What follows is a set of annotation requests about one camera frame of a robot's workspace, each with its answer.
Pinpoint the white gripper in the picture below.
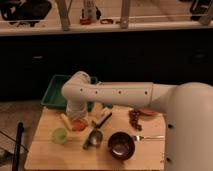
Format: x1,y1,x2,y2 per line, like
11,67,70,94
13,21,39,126
66,104,87,121

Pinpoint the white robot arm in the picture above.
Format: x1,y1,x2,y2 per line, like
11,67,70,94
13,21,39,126
61,71,213,171

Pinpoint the green plastic cup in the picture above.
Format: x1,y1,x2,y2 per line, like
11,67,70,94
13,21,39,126
52,128,67,144

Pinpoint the yellow corn cob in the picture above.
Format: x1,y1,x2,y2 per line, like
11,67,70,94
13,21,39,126
60,113,72,131

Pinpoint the green plastic tray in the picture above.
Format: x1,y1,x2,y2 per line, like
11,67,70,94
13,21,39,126
40,74,99,113

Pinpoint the bunch of dark grapes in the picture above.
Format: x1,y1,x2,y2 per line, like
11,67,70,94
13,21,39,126
129,110,142,131

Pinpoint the dark purple bowl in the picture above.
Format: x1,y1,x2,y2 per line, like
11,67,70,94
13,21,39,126
107,132,135,161

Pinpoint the black pole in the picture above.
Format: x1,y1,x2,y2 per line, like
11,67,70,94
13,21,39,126
12,122,24,171

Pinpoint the silver fork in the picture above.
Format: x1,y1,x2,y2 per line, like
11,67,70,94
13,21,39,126
132,135,165,141

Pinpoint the orange bowl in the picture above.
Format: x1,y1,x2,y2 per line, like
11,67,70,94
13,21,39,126
139,108,158,116

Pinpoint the green handled metal scoop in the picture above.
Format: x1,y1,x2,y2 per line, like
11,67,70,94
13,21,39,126
83,130,103,150

